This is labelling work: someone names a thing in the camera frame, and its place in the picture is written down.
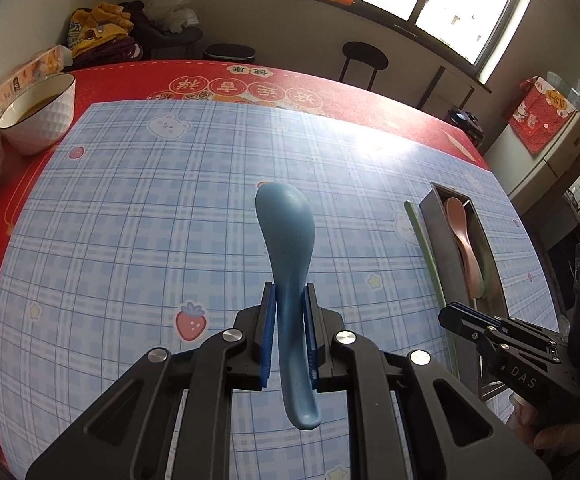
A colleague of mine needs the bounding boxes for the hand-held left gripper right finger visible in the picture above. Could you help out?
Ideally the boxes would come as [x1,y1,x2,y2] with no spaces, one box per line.
[302,282,553,480]

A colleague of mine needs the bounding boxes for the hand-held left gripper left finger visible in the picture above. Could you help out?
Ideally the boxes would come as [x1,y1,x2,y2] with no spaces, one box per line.
[24,281,278,480]

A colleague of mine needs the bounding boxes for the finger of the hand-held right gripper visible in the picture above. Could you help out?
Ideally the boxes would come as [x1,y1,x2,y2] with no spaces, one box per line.
[438,309,509,359]
[444,301,557,349]

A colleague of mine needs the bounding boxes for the light green chopstick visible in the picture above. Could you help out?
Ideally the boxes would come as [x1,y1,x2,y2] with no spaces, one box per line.
[403,200,463,376]

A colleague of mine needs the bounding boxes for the metal utensil tray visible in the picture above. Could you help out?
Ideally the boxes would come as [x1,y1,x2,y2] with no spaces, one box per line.
[418,182,513,402]

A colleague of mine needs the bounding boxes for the pink spoon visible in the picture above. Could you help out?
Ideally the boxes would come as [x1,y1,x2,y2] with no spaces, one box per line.
[444,197,486,298]

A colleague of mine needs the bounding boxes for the blue spoon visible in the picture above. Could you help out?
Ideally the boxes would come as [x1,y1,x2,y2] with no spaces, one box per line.
[255,181,323,432]

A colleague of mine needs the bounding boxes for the person's right hand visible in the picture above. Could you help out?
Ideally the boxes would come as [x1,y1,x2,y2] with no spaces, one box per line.
[507,395,580,461]

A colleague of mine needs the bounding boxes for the white refrigerator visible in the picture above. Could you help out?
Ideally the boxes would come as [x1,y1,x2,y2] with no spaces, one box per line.
[485,77,580,211]

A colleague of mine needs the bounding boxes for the blue plaid table mat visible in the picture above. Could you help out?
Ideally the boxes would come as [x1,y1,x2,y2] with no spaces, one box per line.
[0,100,561,480]

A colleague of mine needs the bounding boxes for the silver pressure cooker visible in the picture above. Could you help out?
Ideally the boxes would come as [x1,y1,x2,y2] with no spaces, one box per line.
[447,107,485,148]

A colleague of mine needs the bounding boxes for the red printed cloth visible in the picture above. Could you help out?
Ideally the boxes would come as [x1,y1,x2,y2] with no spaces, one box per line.
[507,76,580,156]

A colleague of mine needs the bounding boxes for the clear plastic containers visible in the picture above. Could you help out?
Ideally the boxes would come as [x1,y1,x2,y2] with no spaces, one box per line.
[545,71,580,111]

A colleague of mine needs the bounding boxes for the red printed tablecloth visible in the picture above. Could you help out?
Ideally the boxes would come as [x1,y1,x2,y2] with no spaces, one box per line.
[0,59,491,466]

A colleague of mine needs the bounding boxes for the black round stool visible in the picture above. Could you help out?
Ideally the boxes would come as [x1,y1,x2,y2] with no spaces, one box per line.
[340,41,388,90]

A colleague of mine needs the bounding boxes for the grey chair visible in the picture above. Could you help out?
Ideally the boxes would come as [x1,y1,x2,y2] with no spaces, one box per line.
[134,22,204,61]

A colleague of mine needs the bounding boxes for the white bowl with soup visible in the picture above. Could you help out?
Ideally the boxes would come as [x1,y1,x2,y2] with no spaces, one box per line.
[0,73,77,157]

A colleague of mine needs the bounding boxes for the dark red cloth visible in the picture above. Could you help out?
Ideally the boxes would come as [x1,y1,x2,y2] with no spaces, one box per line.
[72,35,145,68]

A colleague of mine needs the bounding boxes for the white plastic bag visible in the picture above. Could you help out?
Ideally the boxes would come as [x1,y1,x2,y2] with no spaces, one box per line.
[143,0,201,36]

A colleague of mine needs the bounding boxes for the yellow clothing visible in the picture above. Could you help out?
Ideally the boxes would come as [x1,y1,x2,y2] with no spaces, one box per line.
[68,2,134,58]

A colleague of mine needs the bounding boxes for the tissue pack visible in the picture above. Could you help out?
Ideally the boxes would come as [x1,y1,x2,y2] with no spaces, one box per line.
[0,44,75,111]

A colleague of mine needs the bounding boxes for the dark folding frame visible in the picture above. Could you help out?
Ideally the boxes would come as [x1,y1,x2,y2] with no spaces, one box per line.
[417,65,476,111]

